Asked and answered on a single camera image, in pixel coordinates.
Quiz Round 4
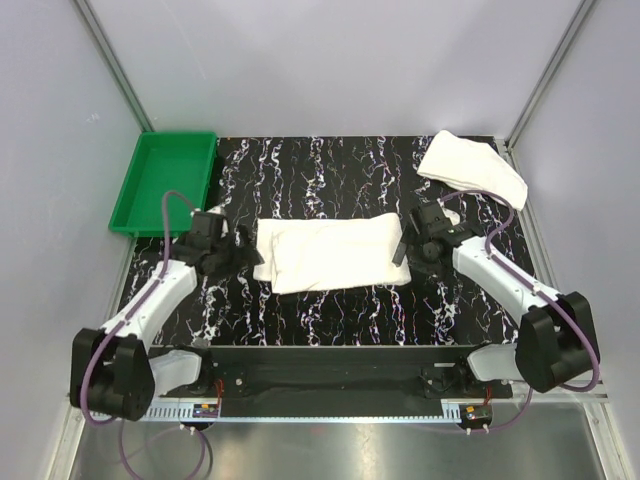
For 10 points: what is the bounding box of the large white towel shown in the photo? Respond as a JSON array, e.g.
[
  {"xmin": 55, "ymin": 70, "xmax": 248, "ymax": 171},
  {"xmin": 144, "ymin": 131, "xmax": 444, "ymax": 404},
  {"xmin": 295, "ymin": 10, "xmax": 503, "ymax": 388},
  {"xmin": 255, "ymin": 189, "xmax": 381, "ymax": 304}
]
[{"xmin": 253, "ymin": 213, "xmax": 411, "ymax": 295}]

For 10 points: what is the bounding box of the grey slotted cable duct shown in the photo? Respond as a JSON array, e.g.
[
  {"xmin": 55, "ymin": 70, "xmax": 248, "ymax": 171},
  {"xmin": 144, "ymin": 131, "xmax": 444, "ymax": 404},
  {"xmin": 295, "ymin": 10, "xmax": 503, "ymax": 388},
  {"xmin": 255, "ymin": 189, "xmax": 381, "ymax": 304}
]
[{"xmin": 141, "ymin": 401, "xmax": 461, "ymax": 424}]

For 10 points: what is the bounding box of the small white towel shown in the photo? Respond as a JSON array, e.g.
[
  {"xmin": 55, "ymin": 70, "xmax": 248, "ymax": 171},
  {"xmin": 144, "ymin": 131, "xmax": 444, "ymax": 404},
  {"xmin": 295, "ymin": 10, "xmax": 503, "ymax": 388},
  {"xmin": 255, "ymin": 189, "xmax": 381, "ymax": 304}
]
[{"xmin": 417, "ymin": 130, "xmax": 528, "ymax": 211}]

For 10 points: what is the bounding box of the right connector board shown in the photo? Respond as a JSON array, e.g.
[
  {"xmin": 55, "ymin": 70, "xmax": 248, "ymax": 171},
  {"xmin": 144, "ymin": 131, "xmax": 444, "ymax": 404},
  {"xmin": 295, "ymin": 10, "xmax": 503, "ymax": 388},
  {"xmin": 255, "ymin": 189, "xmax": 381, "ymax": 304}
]
[{"xmin": 462, "ymin": 404, "xmax": 493, "ymax": 424}]

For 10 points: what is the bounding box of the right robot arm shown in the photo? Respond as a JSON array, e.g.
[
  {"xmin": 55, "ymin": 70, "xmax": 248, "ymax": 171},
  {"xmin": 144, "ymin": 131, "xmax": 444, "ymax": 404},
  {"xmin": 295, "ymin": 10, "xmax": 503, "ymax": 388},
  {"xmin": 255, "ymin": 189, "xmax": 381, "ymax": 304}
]
[{"xmin": 393, "ymin": 202, "xmax": 600, "ymax": 397}]

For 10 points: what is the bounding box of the connector board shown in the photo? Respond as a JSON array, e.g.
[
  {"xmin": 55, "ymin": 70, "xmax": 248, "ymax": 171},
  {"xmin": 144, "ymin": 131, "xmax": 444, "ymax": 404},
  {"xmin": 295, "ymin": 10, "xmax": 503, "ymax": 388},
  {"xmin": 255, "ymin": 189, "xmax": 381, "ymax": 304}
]
[
  {"xmin": 192, "ymin": 403, "xmax": 219, "ymax": 419},
  {"xmin": 462, "ymin": 404, "xmax": 493, "ymax": 424}
]

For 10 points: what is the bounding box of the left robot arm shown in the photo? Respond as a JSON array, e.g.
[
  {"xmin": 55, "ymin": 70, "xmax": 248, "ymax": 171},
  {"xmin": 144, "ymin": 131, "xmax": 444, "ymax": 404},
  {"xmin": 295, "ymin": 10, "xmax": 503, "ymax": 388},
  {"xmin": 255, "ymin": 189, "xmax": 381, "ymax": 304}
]
[{"xmin": 69, "ymin": 210, "xmax": 263, "ymax": 426}]

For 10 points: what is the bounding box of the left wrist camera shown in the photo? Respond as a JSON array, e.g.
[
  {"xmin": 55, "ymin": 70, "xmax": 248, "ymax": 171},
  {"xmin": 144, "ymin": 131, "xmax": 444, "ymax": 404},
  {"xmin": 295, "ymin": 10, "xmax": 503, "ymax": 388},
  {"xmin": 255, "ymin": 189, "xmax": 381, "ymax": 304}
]
[{"xmin": 203, "ymin": 205, "xmax": 229, "ymax": 238}]

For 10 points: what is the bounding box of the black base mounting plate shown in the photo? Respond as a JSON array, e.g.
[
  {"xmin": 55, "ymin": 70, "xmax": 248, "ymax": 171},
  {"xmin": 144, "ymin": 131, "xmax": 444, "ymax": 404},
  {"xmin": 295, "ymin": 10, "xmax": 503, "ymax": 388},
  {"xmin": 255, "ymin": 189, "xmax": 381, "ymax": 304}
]
[{"xmin": 167, "ymin": 346, "xmax": 513, "ymax": 409}]

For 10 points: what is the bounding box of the left connector board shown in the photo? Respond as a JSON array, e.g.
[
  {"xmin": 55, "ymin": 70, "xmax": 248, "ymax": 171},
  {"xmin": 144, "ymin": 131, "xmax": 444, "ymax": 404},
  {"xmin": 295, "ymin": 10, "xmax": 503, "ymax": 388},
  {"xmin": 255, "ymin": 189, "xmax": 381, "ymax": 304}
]
[{"xmin": 192, "ymin": 403, "xmax": 219, "ymax": 419}]

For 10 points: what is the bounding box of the aluminium frame rail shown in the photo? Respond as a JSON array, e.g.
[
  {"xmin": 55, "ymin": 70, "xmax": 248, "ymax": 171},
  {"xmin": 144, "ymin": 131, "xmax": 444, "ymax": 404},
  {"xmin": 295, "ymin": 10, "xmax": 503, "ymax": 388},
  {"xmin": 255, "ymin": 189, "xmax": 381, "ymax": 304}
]
[{"xmin": 64, "ymin": 360, "xmax": 611, "ymax": 404}]

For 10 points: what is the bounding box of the green plastic tray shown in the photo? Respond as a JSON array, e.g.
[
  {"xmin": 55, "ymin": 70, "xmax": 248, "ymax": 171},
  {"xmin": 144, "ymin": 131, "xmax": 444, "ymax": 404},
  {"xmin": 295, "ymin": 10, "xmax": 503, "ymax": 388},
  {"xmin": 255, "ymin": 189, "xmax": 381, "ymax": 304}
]
[{"xmin": 109, "ymin": 131, "xmax": 218, "ymax": 238}]

